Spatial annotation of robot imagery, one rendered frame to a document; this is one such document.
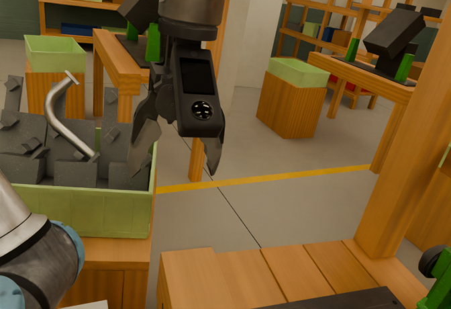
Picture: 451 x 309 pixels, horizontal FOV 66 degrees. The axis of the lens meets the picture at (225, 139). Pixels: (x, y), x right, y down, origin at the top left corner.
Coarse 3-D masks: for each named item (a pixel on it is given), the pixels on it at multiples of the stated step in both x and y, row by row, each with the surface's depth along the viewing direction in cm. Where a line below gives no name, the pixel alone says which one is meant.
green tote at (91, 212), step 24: (0, 120) 124; (96, 144) 133; (24, 192) 94; (48, 192) 94; (72, 192) 95; (96, 192) 96; (120, 192) 97; (144, 192) 99; (48, 216) 98; (72, 216) 99; (96, 216) 100; (120, 216) 101; (144, 216) 103
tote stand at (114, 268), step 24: (96, 240) 102; (120, 240) 104; (144, 240) 106; (96, 264) 96; (120, 264) 97; (144, 264) 98; (72, 288) 99; (96, 288) 100; (120, 288) 101; (144, 288) 103
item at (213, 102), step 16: (176, 48) 40; (192, 48) 41; (176, 64) 39; (192, 64) 39; (208, 64) 40; (176, 80) 38; (192, 80) 38; (208, 80) 39; (176, 96) 38; (192, 96) 37; (208, 96) 38; (176, 112) 38; (192, 112) 36; (208, 112) 36; (192, 128) 35; (208, 128) 36
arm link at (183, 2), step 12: (168, 0) 37; (180, 0) 37; (192, 0) 37; (204, 0) 37; (216, 0) 38; (168, 12) 38; (180, 12) 37; (192, 12) 37; (204, 12) 38; (216, 12) 39; (180, 24) 38; (192, 24) 38; (204, 24) 38; (216, 24) 40
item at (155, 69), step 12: (168, 24) 38; (168, 36) 44; (180, 36) 38; (192, 36) 39; (204, 36) 39; (216, 36) 41; (168, 48) 44; (168, 60) 45; (156, 72) 43; (168, 72) 44; (156, 84) 41; (168, 84) 41; (168, 96) 41; (156, 108) 42; (168, 108) 42; (168, 120) 43
